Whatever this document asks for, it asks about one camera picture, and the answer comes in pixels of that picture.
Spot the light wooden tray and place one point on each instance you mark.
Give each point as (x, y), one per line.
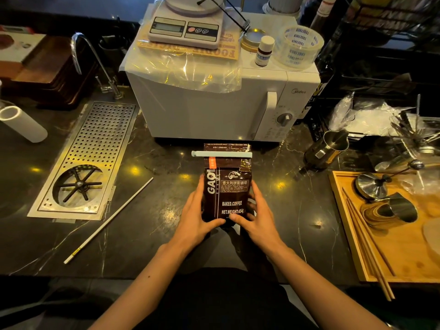
(405, 254)

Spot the perforated steel drain tray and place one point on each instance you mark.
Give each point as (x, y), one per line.
(103, 134)

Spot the long thin white stick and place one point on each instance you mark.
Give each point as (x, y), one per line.
(108, 221)

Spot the black marble countertop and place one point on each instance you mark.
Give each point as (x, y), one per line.
(154, 202)

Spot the wooden chopstick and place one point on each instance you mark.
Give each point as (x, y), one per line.
(371, 253)

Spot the chrome curved faucet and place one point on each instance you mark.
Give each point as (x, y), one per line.
(117, 94)

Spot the light blue sealing clip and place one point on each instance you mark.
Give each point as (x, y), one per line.
(223, 154)

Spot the gold round tin lid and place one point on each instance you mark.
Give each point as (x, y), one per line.
(253, 37)

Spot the small steel measuring cup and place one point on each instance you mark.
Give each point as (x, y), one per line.
(400, 208)

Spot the white ribbed cup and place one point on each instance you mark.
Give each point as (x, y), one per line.
(283, 1)

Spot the clear utensil container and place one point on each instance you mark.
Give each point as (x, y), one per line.
(426, 149)

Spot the long steel bar spoon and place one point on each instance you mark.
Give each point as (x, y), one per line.
(416, 164)

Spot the person's left forearm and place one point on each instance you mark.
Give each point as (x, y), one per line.
(147, 292)

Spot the beige round paper disc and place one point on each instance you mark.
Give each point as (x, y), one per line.
(432, 237)

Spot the black thin-framed eyeglasses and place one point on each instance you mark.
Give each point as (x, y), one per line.
(246, 26)

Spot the small white-capped bottle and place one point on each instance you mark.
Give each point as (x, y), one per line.
(264, 53)

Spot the stack of brown coasters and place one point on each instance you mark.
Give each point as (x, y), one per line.
(370, 214)

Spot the person's right hand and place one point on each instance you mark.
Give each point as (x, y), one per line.
(263, 226)

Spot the white digital kitchen scale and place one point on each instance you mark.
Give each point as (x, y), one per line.
(185, 30)

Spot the white paper roll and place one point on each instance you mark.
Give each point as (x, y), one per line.
(25, 125)

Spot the white printed flat box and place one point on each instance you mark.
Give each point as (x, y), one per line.
(20, 48)

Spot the red flat box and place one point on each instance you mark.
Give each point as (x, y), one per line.
(15, 29)

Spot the clear plastic sheet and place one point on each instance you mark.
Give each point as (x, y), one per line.
(185, 73)

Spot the person's right forearm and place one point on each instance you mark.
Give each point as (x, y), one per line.
(316, 292)

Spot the dark bottle with white cap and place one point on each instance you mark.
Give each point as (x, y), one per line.
(326, 5)

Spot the stack of dark wooden trays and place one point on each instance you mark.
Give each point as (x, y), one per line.
(51, 70)

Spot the dark brown coffee bag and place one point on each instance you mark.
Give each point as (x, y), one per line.
(223, 192)

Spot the crumpled white plastic bag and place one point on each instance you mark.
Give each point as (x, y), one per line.
(367, 120)

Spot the yellow printed paper card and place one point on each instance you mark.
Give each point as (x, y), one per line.
(230, 48)

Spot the clear printed tape roll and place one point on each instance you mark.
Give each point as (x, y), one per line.
(298, 56)

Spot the person's left hand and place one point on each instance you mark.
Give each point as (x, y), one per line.
(192, 223)

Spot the white microwave oven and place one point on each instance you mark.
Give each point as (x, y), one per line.
(206, 116)

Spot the clear plastic bag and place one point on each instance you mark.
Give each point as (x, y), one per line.
(428, 185)

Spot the black cup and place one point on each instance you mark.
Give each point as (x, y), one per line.
(111, 51)

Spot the flat steel scoop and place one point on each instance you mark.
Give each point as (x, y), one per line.
(388, 165)

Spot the steel milk pitcher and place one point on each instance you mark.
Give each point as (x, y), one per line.
(325, 151)

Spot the bunch of steel bar tools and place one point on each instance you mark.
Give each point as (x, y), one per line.
(410, 132)

